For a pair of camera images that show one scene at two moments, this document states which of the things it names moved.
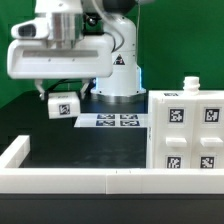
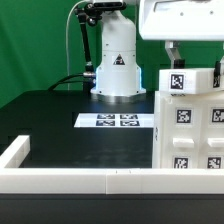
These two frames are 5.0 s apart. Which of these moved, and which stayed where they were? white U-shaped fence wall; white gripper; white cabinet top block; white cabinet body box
Moved: white cabinet top block; white gripper
Stayed: white cabinet body box; white U-shaped fence wall
